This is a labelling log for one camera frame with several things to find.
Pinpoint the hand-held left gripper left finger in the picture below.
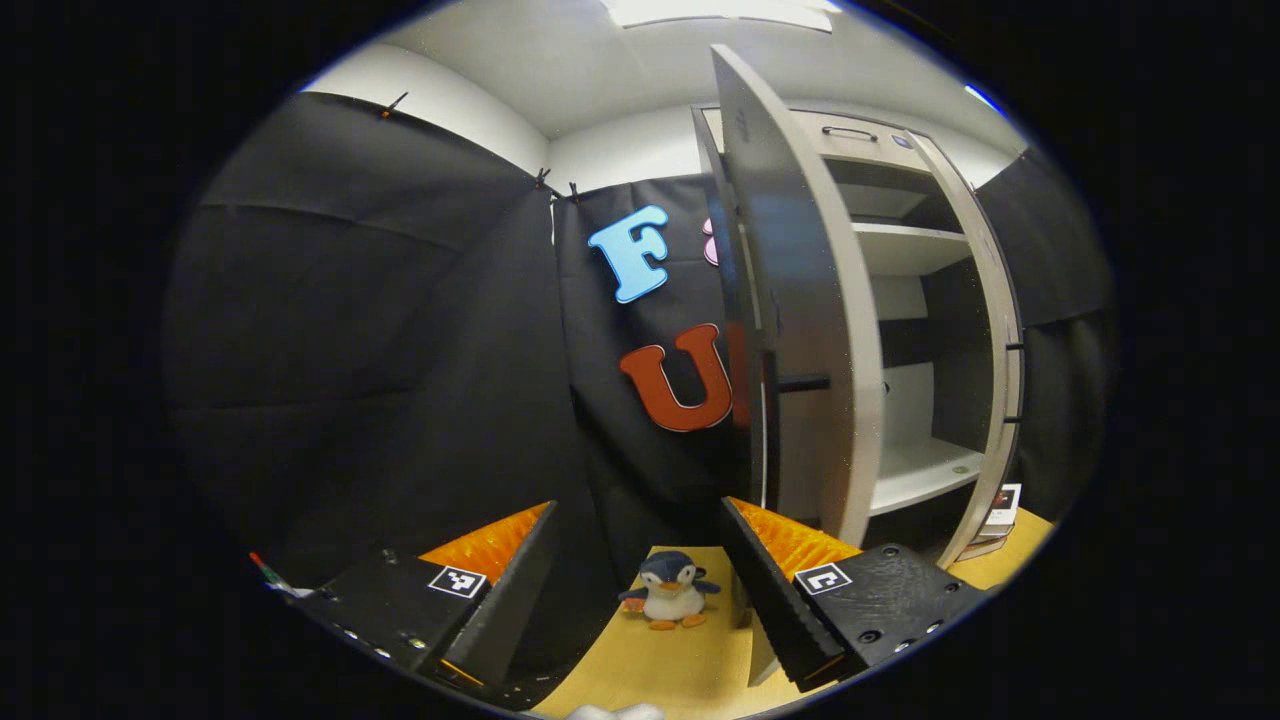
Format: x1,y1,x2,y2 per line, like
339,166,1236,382
290,500,559,691

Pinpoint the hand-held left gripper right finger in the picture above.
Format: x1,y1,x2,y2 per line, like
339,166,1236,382
720,497,991,693

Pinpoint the light grey cabinet door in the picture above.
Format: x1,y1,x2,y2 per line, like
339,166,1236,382
905,130,1026,571
710,45,886,551

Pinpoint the grey wooden cabinet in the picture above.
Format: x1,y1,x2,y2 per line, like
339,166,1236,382
690,100,1021,561

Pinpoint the light grey cabinet drawer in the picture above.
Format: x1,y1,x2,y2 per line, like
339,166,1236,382
800,110,946,169

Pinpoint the penguin plush toy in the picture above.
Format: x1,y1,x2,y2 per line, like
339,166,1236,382
618,550,721,631

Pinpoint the white photo cover book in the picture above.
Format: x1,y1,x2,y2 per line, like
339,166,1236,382
980,483,1024,536

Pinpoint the black backdrop cloth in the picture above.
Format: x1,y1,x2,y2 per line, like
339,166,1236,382
160,90,1116,601

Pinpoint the large ceiling light panel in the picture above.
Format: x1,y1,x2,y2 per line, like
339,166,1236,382
600,0,841,33

